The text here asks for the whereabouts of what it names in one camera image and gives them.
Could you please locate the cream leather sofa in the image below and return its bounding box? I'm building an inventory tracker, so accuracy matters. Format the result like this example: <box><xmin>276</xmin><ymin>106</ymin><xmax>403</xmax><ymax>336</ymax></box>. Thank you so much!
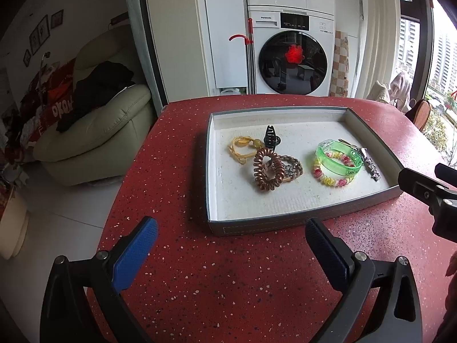
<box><xmin>32</xmin><ymin>24</ymin><xmax>158</xmax><ymax>186</ymax></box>

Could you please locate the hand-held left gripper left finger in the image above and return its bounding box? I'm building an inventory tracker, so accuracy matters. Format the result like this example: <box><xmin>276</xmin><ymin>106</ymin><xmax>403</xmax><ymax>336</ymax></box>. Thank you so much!
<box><xmin>40</xmin><ymin>216</ymin><xmax>159</xmax><ymax>343</ymax></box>

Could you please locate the brown spiral hair tie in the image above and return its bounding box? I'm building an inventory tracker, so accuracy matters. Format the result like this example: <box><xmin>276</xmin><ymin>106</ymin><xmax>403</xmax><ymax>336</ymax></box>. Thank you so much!
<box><xmin>253</xmin><ymin>148</ymin><xmax>286</xmax><ymax>192</ymax></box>

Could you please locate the beige bag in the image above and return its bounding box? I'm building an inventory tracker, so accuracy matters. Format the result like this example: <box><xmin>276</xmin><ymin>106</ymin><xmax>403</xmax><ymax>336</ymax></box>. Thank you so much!
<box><xmin>366</xmin><ymin>81</ymin><xmax>390</xmax><ymax>103</ymax></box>

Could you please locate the grey shallow tray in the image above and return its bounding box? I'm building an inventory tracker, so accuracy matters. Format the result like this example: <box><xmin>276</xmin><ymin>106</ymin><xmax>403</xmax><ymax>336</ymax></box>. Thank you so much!
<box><xmin>205</xmin><ymin>106</ymin><xmax>406</xmax><ymax>237</ymax></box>

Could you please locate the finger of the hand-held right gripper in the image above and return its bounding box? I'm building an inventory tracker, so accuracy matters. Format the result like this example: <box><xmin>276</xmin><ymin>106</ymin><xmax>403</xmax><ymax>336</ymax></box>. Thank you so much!
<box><xmin>398</xmin><ymin>167</ymin><xmax>451</xmax><ymax>205</ymax></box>
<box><xmin>435</xmin><ymin>163</ymin><xmax>457</xmax><ymax>184</ymax></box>

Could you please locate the green translucent bangle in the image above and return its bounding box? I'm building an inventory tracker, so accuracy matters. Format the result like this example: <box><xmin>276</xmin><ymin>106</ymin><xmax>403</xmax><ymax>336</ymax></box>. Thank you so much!
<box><xmin>316</xmin><ymin>139</ymin><xmax>364</xmax><ymax>176</ymax></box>

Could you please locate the red printed cloth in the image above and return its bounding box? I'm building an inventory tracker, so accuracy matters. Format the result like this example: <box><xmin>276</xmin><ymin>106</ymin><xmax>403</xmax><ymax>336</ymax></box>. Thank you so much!
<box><xmin>19</xmin><ymin>59</ymin><xmax>77</xmax><ymax>151</ymax></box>

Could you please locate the white washing machine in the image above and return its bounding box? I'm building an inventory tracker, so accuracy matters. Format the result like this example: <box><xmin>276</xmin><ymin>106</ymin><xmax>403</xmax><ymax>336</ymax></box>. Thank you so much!
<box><xmin>246</xmin><ymin>5</ymin><xmax>336</xmax><ymax>97</ymax></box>

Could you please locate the white curtain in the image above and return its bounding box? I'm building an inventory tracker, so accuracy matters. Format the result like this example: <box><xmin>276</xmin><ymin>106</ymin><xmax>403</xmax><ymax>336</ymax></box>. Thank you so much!
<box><xmin>352</xmin><ymin>0</ymin><xmax>400</xmax><ymax>101</ymax></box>

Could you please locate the white cabinet door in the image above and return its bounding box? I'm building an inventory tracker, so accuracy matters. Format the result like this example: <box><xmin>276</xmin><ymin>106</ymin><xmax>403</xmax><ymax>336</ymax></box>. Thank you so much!
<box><xmin>202</xmin><ymin>0</ymin><xmax>248</xmax><ymax>90</ymax></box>

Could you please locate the red handled mop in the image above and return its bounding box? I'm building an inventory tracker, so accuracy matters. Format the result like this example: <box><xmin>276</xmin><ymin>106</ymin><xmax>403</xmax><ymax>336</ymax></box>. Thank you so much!
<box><xmin>228</xmin><ymin>18</ymin><xmax>258</xmax><ymax>95</ymax></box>

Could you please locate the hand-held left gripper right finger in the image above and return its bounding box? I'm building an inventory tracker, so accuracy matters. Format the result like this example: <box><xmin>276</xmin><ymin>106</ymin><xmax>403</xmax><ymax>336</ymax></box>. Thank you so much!
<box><xmin>304</xmin><ymin>217</ymin><xmax>424</xmax><ymax>343</ymax></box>

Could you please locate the wooden chair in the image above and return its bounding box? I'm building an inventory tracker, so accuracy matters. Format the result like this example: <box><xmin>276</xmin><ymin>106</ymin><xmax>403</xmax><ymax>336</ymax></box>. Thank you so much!
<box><xmin>405</xmin><ymin>99</ymin><xmax>431</xmax><ymax>133</ymax></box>

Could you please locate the black hair claw clip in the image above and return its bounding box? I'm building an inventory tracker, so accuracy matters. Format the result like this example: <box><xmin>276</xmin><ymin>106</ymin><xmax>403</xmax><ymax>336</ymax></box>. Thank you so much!
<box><xmin>263</xmin><ymin>125</ymin><xmax>282</xmax><ymax>149</ymax></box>

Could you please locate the yellow hair tie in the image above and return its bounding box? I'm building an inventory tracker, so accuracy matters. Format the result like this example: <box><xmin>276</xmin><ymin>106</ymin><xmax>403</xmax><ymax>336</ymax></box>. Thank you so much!
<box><xmin>228</xmin><ymin>135</ymin><xmax>266</xmax><ymax>165</ymax></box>

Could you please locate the pastel beaded bracelet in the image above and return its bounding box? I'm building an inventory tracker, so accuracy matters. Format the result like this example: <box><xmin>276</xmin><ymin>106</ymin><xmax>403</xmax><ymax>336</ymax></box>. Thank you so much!
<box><xmin>311</xmin><ymin>151</ymin><xmax>358</xmax><ymax>188</ymax></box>

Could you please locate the brown braided hair tie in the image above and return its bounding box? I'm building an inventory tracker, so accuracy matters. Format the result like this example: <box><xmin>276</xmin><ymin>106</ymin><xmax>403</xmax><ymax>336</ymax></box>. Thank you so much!
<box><xmin>262</xmin><ymin>153</ymin><xmax>304</xmax><ymax>183</ymax></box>

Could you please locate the tall dark picture frame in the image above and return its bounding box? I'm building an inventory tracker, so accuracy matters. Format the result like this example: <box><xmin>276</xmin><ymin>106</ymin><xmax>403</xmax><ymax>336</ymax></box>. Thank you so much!
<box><xmin>29</xmin><ymin>15</ymin><xmax>49</xmax><ymax>56</ymax></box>

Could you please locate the dark window frame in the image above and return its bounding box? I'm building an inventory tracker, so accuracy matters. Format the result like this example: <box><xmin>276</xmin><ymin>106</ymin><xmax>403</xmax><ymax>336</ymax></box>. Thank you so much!
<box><xmin>396</xmin><ymin>0</ymin><xmax>434</xmax><ymax>101</ymax></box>

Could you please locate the pink towel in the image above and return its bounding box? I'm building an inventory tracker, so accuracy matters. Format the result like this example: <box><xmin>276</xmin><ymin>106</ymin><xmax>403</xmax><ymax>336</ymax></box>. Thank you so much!
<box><xmin>390</xmin><ymin>72</ymin><xmax>411</xmax><ymax>113</ymax></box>

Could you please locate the silver star hair clip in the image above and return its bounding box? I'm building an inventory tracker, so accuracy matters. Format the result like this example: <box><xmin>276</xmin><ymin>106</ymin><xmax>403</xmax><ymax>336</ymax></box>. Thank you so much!
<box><xmin>359</xmin><ymin>147</ymin><xmax>382</xmax><ymax>182</ymax></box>

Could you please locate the black clothing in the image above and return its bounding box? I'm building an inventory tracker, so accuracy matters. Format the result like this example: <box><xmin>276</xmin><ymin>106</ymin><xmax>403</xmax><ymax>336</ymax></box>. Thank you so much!
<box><xmin>56</xmin><ymin>61</ymin><xmax>135</xmax><ymax>133</ymax></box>

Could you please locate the white round bin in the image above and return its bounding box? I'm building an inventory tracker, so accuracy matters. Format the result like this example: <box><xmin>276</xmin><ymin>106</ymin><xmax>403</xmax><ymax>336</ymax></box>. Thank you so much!
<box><xmin>0</xmin><ymin>186</ymin><xmax>29</xmax><ymax>260</ymax></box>

